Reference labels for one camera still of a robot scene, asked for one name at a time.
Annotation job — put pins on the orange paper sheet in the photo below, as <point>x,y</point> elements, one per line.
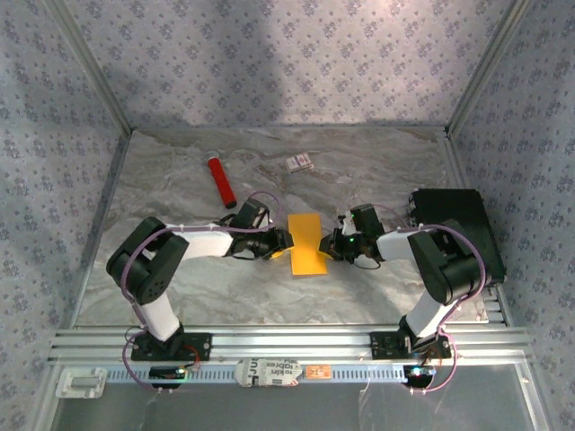
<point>305,242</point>

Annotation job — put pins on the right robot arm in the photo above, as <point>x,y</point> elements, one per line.
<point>395,244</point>

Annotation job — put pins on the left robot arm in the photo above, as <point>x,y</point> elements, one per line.
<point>206,242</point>

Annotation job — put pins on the red cylinder tube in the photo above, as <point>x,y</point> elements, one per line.
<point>221,179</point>

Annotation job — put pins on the small printed card box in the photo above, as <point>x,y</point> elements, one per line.
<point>298,163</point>

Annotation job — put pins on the black hard case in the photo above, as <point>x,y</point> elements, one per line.
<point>453,206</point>

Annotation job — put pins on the orange label tag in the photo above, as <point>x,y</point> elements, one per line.
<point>319,371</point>

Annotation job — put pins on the black right controller board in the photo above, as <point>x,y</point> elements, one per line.
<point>418,372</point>

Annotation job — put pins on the black controller board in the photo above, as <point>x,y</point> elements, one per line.
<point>418,372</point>
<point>166,372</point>

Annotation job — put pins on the black left controller board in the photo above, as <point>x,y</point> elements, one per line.
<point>166,372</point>

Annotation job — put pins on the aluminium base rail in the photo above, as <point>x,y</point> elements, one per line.
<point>292,343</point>

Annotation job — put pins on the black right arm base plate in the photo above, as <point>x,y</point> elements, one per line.
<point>386,345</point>

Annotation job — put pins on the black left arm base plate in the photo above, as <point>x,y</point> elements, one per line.
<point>202,348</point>

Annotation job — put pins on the aluminium frame post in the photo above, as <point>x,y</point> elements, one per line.
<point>486,67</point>

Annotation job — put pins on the white plastic bracket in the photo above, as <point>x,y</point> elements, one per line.
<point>81,383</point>

